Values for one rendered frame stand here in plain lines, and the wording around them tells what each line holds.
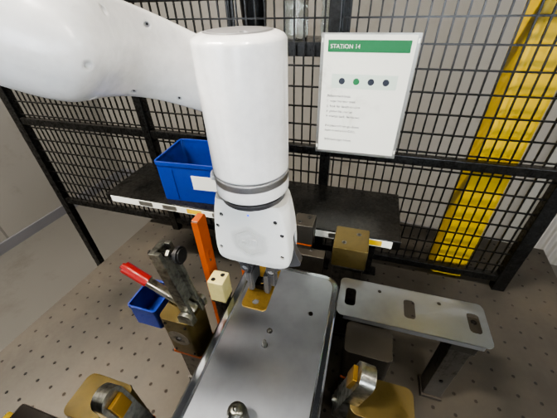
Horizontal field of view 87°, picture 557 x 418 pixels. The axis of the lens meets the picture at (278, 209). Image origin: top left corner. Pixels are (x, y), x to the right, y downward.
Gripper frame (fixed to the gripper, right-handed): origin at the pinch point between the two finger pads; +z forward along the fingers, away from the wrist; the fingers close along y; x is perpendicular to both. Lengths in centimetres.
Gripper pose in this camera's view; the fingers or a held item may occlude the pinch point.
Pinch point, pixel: (261, 275)
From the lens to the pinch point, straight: 45.0
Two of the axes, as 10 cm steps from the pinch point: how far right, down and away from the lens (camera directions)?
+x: 2.8, -5.8, 7.6
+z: 0.3, 8.0, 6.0
